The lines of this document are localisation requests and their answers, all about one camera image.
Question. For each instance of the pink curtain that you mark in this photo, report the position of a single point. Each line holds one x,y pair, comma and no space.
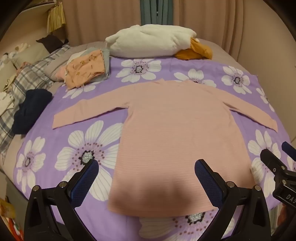
104,18

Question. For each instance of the grey plaid blanket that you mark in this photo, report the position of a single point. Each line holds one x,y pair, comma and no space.
34,71

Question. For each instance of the beige pillow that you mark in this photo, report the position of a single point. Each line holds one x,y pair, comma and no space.
32,54

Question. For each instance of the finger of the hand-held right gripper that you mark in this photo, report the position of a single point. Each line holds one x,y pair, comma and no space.
271,160
289,149

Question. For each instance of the grey folded garment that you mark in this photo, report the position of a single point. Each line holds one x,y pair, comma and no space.
106,60

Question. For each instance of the pink long-sleeve sweater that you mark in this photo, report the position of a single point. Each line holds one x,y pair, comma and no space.
161,139

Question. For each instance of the colourful printed bag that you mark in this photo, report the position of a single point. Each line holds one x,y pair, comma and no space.
8,215

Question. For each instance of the yellow striped cloth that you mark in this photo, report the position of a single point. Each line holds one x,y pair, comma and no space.
56,18

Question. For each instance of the navy blue garment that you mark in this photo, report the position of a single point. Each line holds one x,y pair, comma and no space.
30,111

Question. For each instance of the small pink garment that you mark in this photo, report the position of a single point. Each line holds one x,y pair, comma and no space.
60,75

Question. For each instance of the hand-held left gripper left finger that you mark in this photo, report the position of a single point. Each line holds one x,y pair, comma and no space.
84,178

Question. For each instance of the white folded garment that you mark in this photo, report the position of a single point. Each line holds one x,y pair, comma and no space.
76,56

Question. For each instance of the orange printed garment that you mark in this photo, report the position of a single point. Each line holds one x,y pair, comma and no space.
85,67

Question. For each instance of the white fluffy blanket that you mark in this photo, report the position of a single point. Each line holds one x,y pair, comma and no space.
148,41

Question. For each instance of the mustard orange cloth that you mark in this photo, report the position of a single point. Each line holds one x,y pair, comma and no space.
196,52

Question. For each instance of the dark brown cloth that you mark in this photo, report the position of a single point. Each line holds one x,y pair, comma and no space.
52,42

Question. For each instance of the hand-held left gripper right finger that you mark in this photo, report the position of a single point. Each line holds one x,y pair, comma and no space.
207,178

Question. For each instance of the purple floral blanket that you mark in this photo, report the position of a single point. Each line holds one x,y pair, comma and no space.
46,139

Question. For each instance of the teal curtain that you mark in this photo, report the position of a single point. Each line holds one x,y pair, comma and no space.
150,11

